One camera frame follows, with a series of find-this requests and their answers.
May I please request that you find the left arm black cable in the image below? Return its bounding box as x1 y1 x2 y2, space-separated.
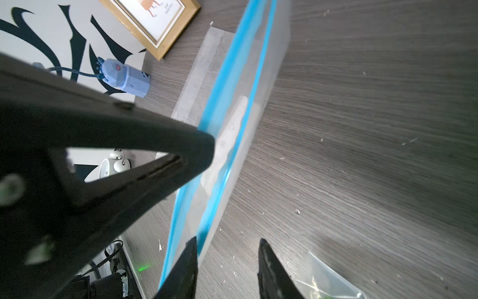
80 240 124 279

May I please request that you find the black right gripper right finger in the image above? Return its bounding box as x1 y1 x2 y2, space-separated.
258 239 304 299

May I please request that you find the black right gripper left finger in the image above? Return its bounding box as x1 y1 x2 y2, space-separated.
154 237 198 299

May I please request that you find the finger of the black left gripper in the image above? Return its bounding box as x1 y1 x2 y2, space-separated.
1 55 215 299

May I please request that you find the white twin-bell alarm clock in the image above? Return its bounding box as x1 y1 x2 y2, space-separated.
98 149 131 179

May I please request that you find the gold framed plant picture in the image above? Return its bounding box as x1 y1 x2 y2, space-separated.
100 0 201 61

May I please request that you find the clear zip-top bag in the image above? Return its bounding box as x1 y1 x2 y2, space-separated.
293 252 367 299
159 1 291 285

